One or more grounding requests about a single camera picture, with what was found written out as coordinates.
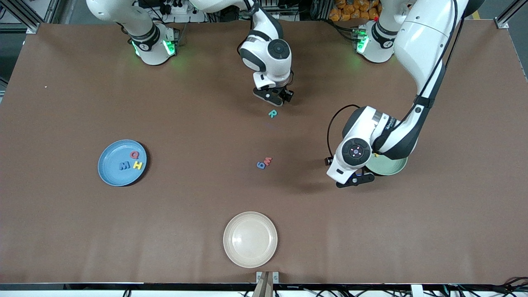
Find green plate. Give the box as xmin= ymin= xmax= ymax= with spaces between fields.
xmin=365 ymin=152 xmax=409 ymax=176

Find beige plate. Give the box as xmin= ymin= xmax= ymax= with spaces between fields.
xmin=223 ymin=212 xmax=278 ymax=269

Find blue plate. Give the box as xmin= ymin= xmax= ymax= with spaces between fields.
xmin=97 ymin=139 xmax=148 ymax=187

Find white socket strip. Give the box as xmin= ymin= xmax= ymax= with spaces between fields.
xmin=239 ymin=0 xmax=299 ymax=21

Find orange packaged items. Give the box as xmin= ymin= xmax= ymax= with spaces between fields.
xmin=329 ymin=0 xmax=382 ymax=22

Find white power strip with plugs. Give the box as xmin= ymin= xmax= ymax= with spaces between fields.
xmin=159 ymin=0 xmax=207 ymax=23

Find brown table cover sheet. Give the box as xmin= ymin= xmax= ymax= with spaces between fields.
xmin=0 ymin=20 xmax=528 ymax=285

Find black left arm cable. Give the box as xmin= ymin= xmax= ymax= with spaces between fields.
xmin=327 ymin=104 xmax=361 ymax=159

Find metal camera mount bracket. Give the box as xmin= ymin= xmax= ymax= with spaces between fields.
xmin=252 ymin=271 xmax=280 ymax=297

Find aluminium frame profile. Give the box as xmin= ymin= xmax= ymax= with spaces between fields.
xmin=8 ymin=0 xmax=56 ymax=34
xmin=496 ymin=0 xmax=528 ymax=29

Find black and red cable bundle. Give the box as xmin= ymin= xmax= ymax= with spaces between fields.
xmin=425 ymin=276 xmax=528 ymax=297

